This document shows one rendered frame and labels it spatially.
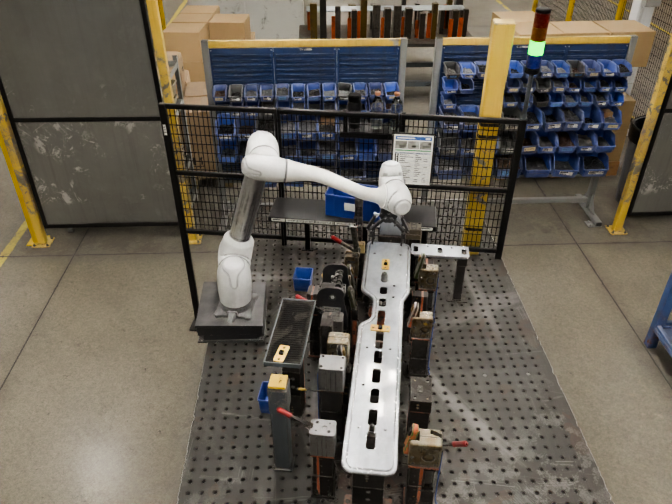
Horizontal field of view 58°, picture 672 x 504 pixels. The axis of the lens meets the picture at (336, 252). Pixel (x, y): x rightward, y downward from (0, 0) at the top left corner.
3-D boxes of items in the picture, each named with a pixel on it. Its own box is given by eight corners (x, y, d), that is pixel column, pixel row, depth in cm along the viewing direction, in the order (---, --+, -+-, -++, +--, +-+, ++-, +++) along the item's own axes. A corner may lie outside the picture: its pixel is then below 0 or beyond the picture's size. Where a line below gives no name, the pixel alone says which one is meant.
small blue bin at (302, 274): (310, 293, 325) (310, 279, 320) (292, 291, 326) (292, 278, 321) (313, 281, 334) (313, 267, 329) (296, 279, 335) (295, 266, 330)
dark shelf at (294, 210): (436, 232, 320) (436, 227, 318) (267, 221, 328) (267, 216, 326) (435, 210, 338) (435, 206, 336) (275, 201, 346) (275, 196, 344)
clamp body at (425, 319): (430, 380, 273) (437, 322, 254) (402, 378, 275) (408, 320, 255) (429, 366, 281) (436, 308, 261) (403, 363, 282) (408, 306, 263)
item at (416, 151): (431, 187, 330) (436, 134, 312) (389, 185, 332) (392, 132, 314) (431, 185, 331) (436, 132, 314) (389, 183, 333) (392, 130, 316)
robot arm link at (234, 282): (218, 309, 288) (214, 274, 274) (219, 284, 302) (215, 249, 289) (252, 307, 290) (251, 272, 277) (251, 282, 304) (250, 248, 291)
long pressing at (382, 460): (404, 478, 199) (405, 475, 198) (336, 471, 201) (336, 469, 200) (410, 244, 312) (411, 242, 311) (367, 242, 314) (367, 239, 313)
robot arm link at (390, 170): (375, 188, 277) (381, 203, 266) (376, 157, 268) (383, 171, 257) (398, 186, 278) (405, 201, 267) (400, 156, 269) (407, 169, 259)
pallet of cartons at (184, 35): (248, 129, 679) (239, 32, 620) (176, 128, 680) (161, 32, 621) (260, 91, 778) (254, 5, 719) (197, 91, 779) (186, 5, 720)
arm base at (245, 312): (211, 322, 289) (210, 314, 286) (222, 292, 306) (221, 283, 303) (249, 326, 288) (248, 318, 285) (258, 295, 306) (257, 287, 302)
